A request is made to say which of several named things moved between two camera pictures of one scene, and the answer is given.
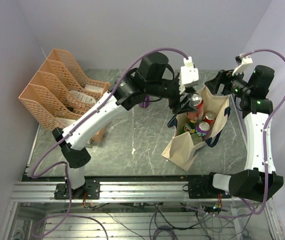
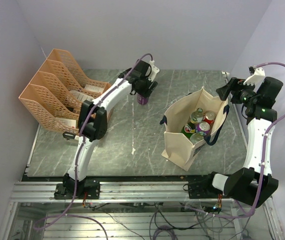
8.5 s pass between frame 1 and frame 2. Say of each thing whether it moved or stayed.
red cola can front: stayed
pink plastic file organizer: stayed
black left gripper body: moved
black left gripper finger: moved
